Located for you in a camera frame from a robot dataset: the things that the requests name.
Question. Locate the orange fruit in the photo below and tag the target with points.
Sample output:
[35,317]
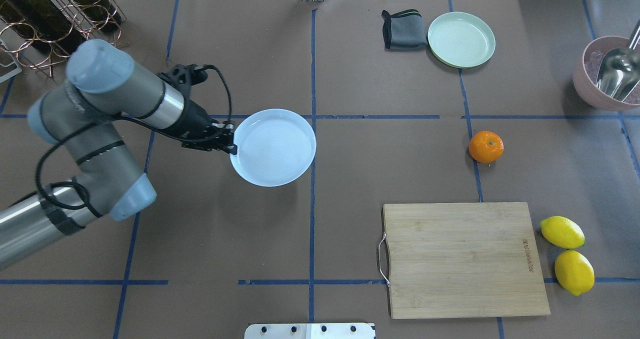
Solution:
[486,147]

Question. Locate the yellow lemon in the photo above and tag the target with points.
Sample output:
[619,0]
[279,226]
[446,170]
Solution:
[562,232]
[574,272]

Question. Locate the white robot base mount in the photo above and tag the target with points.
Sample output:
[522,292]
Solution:
[331,330]

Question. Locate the dark green wine bottle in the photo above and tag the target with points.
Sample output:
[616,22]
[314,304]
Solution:
[50,23]

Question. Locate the grey folded cloth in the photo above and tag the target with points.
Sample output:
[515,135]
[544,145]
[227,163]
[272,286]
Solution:
[404,31]

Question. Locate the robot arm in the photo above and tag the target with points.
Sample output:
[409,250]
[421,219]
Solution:
[89,172]

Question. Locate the light blue plate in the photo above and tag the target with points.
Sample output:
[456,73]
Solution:
[274,147]

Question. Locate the upper yellow lemon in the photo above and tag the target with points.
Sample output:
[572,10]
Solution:
[562,232]

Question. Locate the metal ice scoop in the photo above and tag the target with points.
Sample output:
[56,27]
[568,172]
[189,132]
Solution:
[619,70]

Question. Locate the copper wire bottle rack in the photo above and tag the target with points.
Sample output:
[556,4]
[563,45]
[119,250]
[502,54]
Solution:
[21,41]

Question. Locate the pink bowl with ice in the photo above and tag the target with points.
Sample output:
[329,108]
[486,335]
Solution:
[586,71]

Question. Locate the light green plate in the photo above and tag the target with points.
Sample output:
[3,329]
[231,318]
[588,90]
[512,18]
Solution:
[461,40]

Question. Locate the lower yellow lemon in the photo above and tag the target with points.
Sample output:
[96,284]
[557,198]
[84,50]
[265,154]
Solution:
[574,272]

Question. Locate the bamboo cutting board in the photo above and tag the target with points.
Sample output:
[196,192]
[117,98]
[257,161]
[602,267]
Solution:
[462,260]

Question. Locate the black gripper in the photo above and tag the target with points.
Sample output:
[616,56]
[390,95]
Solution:
[194,122]

